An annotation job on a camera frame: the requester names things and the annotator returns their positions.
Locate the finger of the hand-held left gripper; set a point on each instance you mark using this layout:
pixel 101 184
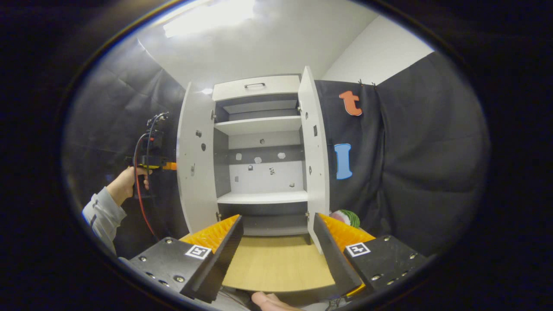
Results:
pixel 170 166

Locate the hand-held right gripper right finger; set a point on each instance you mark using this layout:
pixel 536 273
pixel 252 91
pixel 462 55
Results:
pixel 332 259

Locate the beige double-door shoe cabinet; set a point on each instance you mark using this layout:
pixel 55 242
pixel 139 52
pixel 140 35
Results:
pixel 263 177

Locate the black backdrop cloth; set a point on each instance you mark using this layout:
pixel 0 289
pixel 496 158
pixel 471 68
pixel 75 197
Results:
pixel 432 151

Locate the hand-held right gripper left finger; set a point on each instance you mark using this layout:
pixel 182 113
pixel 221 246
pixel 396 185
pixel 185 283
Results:
pixel 227 259

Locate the camera sticker shoe cabinet door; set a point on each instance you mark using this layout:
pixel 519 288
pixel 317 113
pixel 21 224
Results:
pixel 196 181

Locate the beige cabinet drawer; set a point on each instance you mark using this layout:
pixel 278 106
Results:
pixel 276 88

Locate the watermelon pattern round object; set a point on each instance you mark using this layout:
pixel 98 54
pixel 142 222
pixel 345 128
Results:
pixel 348 217

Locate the black cat shoe cabinet door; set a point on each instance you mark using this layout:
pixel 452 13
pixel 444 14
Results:
pixel 315 172

